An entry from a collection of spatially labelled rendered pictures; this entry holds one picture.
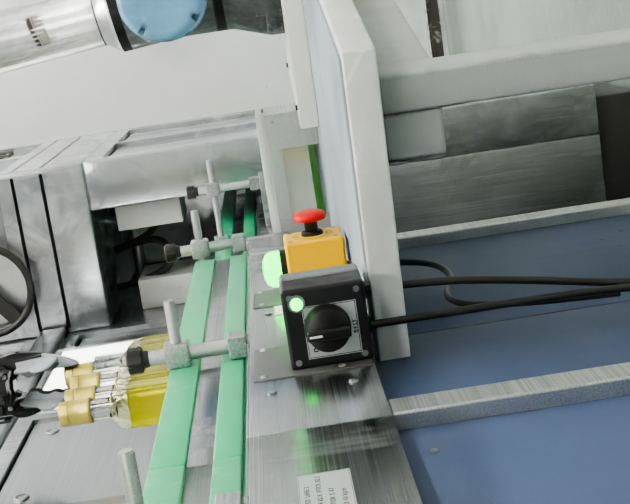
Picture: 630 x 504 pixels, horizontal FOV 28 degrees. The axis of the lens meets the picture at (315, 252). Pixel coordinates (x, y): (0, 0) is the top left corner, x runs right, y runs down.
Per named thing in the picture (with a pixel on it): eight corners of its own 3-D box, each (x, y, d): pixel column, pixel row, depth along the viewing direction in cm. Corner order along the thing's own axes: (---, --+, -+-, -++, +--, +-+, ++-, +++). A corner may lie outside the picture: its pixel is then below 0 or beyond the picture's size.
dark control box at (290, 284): (371, 337, 128) (289, 349, 128) (360, 261, 126) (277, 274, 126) (379, 359, 120) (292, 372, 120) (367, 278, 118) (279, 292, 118)
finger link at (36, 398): (79, 418, 183) (15, 418, 183) (85, 405, 189) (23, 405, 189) (79, 398, 183) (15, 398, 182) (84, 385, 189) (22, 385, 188)
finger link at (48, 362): (74, 373, 182) (14, 392, 182) (80, 361, 188) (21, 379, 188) (67, 353, 181) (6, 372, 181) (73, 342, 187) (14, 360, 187)
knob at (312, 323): (354, 345, 120) (356, 354, 116) (307, 352, 120) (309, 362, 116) (347, 299, 119) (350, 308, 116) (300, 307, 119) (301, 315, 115)
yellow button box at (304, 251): (350, 279, 155) (291, 288, 155) (341, 220, 154) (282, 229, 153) (355, 292, 148) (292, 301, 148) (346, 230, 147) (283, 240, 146)
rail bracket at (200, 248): (256, 306, 197) (177, 318, 197) (239, 202, 194) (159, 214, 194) (256, 311, 194) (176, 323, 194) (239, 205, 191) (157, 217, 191)
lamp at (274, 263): (289, 281, 153) (265, 285, 153) (284, 245, 152) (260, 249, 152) (291, 289, 149) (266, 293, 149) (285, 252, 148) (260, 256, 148)
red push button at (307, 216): (295, 237, 152) (291, 210, 151) (328, 232, 152) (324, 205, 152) (296, 243, 148) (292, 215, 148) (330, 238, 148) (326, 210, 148)
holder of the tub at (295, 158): (332, 259, 215) (287, 266, 215) (308, 100, 210) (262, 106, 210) (338, 280, 198) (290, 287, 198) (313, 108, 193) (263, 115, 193)
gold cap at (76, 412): (93, 400, 173) (62, 405, 173) (88, 394, 170) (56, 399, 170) (96, 425, 172) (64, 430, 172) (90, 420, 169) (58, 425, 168)
